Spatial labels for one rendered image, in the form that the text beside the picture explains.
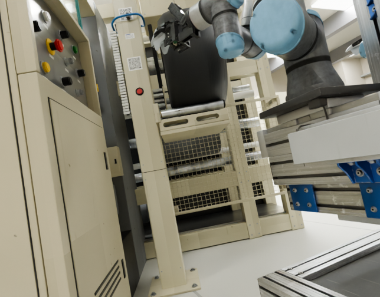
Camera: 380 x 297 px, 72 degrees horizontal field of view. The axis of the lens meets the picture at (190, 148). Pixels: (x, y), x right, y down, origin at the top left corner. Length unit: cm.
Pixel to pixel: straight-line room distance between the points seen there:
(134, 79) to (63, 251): 103
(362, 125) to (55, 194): 65
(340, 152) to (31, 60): 72
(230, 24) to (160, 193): 94
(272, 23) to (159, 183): 100
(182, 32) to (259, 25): 30
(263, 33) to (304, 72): 17
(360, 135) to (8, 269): 78
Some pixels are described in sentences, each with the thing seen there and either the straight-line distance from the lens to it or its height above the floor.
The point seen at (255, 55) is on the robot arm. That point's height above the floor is 91.
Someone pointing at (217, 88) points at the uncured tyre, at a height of 97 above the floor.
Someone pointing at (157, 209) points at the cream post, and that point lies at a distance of 144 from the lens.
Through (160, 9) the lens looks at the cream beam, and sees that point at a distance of 200.
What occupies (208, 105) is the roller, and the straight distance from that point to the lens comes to 139.
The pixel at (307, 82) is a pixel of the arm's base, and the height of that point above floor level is 76.
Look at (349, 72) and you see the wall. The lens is 1215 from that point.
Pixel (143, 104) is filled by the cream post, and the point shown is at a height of 99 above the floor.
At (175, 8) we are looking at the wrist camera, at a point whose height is 112.
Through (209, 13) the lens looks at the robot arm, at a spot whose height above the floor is 102.
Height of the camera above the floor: 59
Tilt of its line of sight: 4 degrees up
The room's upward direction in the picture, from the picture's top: 11 degrees counter-clockwise
